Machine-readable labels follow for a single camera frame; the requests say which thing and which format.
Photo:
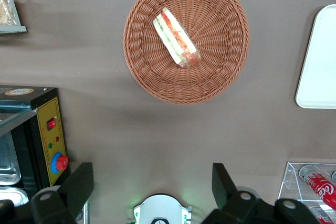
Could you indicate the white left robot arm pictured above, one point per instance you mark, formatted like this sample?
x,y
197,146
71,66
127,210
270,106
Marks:
x,y
161,209

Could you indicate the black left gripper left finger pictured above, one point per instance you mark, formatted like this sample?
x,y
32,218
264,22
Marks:
x,y
78,184

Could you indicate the grey snack shelf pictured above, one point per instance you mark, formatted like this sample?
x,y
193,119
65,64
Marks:
x,y
15,28

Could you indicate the round brown wicker basket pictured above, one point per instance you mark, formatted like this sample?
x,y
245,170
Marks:
x,y
210,51

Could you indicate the steel warmer pan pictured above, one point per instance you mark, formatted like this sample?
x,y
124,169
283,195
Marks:
x,y
8,161
13,196

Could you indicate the black food warmer yellow panel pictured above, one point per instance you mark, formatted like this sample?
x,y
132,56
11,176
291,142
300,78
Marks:
x,y
50,140

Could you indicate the clear bag of crackers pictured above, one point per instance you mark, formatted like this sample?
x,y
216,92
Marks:
x,y
6,11

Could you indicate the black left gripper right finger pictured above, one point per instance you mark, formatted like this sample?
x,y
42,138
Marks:
x,y
221,184

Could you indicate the cream plastic tray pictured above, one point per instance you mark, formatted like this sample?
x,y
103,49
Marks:
x,y
320,64

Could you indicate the triangle sandwich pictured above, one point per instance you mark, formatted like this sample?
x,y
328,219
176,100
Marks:
x,y
174,36

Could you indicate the clear acrylic bottle rack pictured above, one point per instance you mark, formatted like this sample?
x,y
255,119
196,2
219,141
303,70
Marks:
x,y
291,182

